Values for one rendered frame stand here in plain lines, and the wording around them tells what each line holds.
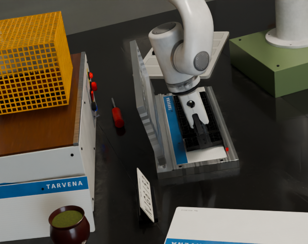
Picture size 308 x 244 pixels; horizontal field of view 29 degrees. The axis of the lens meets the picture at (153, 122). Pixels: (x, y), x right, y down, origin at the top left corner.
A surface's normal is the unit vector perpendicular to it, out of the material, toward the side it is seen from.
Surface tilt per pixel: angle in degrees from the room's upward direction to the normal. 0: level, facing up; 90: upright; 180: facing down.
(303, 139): 0
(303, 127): 0
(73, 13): 90
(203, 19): 55
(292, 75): 90
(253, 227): 0
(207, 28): 71
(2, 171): 90
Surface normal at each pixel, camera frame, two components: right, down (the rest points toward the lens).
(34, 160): 0.07, 0.47
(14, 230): -0.04, 0.14
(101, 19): 0.32, 0.42
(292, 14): -0.29, 0.49
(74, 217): -0.13, -0.87
